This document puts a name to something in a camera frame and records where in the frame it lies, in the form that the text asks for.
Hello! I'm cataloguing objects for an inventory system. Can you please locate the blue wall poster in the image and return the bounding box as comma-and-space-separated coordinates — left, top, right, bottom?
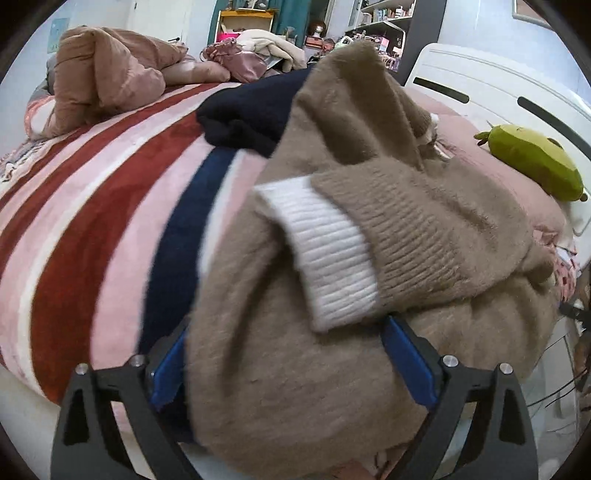
46, 18, 70, 54

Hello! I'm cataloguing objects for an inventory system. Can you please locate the teal curtain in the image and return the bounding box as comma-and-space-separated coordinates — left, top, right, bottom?
207, 0, 311, 47

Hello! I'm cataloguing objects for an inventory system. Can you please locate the dark bookshelf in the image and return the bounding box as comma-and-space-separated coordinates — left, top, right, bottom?
345, 0, 447, 85

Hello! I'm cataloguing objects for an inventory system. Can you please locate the green avocado plush toy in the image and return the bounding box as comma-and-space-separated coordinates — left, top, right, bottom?
474, 124, 589, 202

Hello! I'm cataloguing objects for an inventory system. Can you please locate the wig mannequin head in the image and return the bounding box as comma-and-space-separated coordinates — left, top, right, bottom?
307, 20, 327, 38

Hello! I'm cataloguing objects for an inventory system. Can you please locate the pink near pillow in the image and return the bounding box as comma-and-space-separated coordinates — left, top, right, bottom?
407, 88, 573, 241

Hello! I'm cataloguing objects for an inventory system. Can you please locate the white bed headboard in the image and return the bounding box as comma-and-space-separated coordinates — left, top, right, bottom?
406, 43, 590, 261

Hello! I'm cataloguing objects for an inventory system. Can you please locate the black garment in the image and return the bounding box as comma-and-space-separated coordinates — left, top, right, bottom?
197, 68, 311, 158

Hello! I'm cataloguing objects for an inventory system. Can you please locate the pink crumpled quilt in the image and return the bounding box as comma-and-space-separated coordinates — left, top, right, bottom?
26, 26, 230, 138

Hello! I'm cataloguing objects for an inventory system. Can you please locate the striped fleece blanket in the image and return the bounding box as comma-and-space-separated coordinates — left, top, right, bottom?
1, 84, 264, 407

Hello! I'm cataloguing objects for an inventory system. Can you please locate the pink satin bag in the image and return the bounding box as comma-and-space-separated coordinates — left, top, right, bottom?
200, 38, 267, 83

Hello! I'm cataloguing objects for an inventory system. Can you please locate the yellow white cabinet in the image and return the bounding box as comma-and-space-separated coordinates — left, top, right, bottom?
214, 9, 274, 41

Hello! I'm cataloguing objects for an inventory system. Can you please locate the brown fuzzy sweater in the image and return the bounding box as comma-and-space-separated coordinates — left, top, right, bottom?
186, 42, 559, 479

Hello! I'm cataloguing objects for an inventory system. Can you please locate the framed wall picture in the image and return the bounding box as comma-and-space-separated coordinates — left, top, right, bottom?
512, 0, 552, 30

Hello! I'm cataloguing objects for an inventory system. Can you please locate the pile of cream clothes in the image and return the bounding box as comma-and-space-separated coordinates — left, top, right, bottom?
236, 29, 307, 73

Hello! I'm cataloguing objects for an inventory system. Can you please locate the dark desk with clutter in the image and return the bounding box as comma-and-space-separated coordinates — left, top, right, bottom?
303, 27, 403, 73

